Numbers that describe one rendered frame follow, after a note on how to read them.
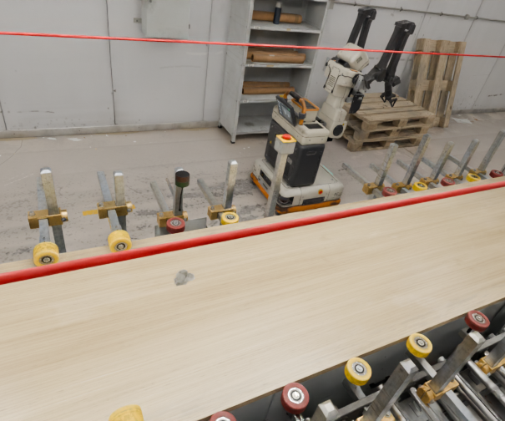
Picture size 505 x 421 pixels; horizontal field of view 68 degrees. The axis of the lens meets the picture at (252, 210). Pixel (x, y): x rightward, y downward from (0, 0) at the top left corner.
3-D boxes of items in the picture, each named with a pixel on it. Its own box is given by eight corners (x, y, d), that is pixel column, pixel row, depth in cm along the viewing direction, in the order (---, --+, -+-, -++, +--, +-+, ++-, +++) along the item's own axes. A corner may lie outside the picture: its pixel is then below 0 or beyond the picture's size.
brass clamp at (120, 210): (97, 211, 160) (96, 201, 157) (130, 206, 165) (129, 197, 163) (99, 220, 155) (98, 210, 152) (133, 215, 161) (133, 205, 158)
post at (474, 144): (440, 198, 275) (472, 138, 247) (443, 197, 277) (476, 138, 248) (444, 200, 273) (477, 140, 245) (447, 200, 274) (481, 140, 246)
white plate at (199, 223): (154, 240, 183) (154, 224, 177) (204, 231, 194) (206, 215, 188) (154, 241, 182) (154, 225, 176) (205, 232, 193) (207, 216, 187)
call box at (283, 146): (273, 149, 182) (276, 134, 177) (285, 148, 185) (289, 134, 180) (280, 156, 177) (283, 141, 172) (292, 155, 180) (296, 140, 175)
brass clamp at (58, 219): (30, 220, 149) (27, 210, 146) (68, 215, 155) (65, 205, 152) (30, 230, 145) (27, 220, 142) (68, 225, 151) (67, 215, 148)
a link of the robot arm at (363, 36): (364, 7, 306) (372, 10, 298) (369, 7, 308) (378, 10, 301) (349, 62, 331) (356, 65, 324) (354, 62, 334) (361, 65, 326)
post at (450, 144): (416, 202, 264) (447, 140, 236) (420, 201, 266) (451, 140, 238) (420, 205, 262) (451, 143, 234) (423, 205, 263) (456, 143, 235)
